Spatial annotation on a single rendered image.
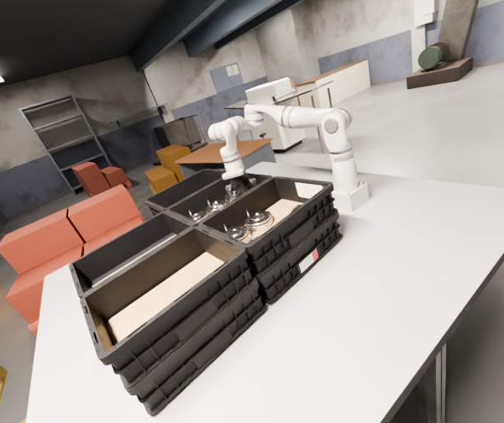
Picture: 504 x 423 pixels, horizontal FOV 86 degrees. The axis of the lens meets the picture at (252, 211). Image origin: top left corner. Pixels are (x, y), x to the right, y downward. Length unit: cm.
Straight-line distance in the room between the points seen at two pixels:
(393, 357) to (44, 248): 282
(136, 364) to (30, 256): 245
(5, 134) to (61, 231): 609
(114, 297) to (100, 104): 817
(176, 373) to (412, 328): 57
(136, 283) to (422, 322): 79
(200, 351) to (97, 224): 232
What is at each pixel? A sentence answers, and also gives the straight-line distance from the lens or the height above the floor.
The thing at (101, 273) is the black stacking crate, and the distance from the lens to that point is 123.
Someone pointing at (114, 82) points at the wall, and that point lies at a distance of 907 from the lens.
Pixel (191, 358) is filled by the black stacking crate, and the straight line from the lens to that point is 79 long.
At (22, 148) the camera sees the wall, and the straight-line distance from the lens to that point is 887.
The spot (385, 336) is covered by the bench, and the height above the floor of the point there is 70.
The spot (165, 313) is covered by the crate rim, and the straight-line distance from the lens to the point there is 68.
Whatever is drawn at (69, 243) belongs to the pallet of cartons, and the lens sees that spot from 304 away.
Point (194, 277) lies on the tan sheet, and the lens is 90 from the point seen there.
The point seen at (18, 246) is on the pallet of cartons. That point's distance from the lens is 306.
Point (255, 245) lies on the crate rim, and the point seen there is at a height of 92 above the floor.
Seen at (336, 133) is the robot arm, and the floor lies 104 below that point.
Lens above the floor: 132
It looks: 26 degrees down
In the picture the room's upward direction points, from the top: 19 degrees counter-clockwise
